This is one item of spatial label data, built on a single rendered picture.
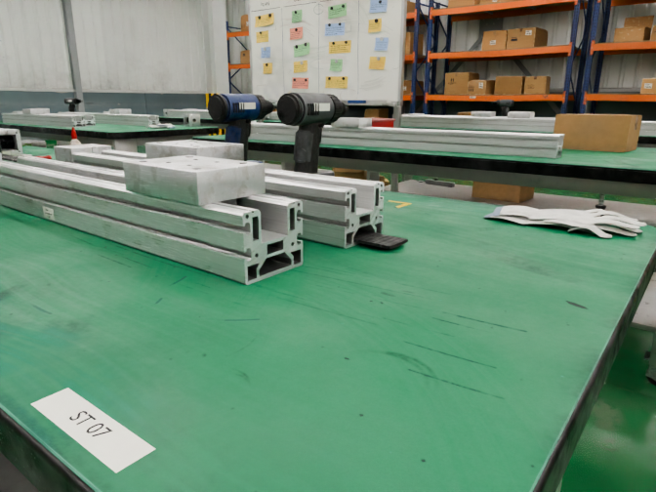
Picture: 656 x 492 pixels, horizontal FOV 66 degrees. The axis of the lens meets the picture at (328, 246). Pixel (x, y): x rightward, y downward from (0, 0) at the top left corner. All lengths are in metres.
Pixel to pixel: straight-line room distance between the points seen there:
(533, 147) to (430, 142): 0.42
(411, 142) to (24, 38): 11.58
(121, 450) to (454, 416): 0.21
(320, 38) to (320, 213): 3.47
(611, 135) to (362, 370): 2.15
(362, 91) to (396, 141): 1.63
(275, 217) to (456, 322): 0.26
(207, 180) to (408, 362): 0.33
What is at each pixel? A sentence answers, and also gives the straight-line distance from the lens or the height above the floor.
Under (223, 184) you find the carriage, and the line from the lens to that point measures 0.63.
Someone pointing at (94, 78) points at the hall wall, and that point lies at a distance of 13.80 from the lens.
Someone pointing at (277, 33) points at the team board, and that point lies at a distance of 4.45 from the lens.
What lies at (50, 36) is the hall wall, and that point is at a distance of 13.50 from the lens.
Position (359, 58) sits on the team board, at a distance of 3.92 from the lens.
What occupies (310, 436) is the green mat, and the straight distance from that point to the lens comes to 0.34.
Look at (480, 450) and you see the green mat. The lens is 0.34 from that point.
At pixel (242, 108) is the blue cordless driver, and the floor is 0.97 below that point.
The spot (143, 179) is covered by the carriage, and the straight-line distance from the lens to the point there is 0.70.
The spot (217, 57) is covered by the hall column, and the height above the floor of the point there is 1.69.
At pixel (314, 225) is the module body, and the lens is 0.75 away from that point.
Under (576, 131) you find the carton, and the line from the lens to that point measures 2.51.
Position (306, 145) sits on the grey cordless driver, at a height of 0.90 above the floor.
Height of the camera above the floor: 0.98
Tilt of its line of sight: 16 degrees down
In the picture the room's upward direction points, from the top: straight up
